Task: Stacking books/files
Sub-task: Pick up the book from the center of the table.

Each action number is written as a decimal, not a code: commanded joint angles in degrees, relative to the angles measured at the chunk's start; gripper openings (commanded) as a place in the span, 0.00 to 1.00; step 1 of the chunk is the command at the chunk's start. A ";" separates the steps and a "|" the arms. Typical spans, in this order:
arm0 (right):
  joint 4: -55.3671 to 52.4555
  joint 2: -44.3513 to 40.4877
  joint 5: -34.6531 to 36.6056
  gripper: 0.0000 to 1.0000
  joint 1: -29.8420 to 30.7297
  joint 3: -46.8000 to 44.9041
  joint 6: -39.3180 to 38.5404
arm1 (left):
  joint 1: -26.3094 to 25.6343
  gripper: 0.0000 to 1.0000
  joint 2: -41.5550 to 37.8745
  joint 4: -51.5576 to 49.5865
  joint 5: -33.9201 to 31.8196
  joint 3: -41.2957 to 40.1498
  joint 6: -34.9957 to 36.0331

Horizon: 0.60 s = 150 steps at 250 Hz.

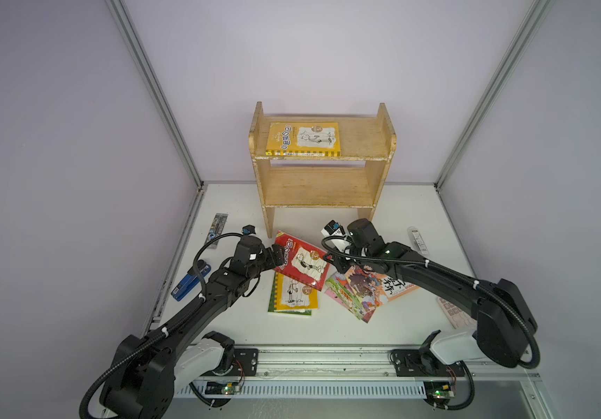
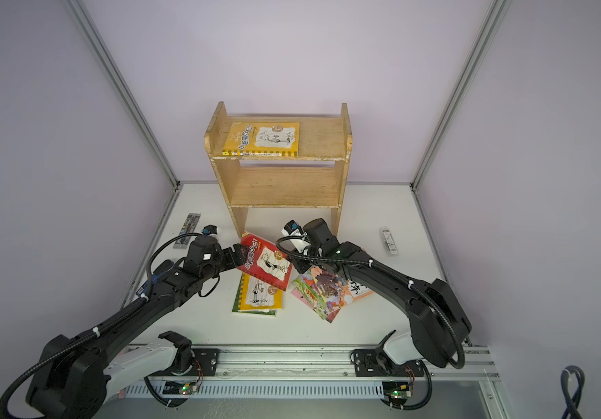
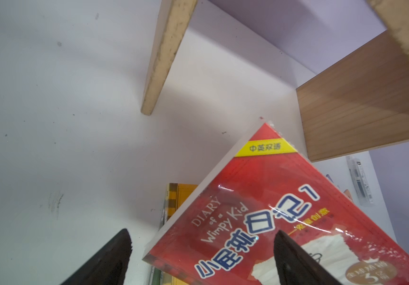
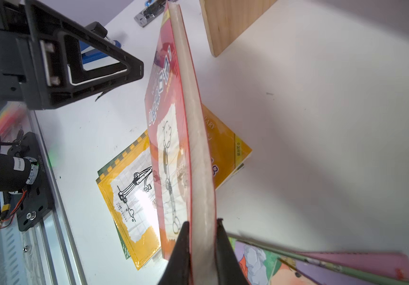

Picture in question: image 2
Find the orange Chinese comic book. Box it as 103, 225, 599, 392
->
333, 276, 374, 307

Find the green pink bottom comic book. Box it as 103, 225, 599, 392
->
292, 275, 340, 323

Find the white slotted cable duct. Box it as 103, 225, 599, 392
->
152, 381, 384, 400

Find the grey metal ruler strip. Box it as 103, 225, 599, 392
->
173, 213, 201, 250

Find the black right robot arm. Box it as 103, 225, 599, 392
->
275, 218, 472, 369

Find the controller circuit board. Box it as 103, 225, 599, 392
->
162, 382, 201, 397
382, 382, 412, 399

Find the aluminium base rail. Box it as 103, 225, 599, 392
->
208, 345, 501, 382

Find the yellow green-edged wimpy kid book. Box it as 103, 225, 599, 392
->
232, 273, 283, 316

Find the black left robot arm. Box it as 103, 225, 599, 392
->
0, 233, 246, 418

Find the black cable bundle at corner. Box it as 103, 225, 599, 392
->
560, 365, 587, 419

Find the left controller circuit board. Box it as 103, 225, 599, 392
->
162, 382, 201, 397

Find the wooden two-tier bookshelf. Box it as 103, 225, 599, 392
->
204, 101, 353, 234

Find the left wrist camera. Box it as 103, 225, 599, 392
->
202, 225, 218, 236

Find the blue stapler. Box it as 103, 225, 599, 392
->
135, 259, 174, 297

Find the right controller circuit board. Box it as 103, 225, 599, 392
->
382, 382, 412, 399

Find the red wimpy kid book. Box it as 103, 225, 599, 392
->
239, 231, 292, 291

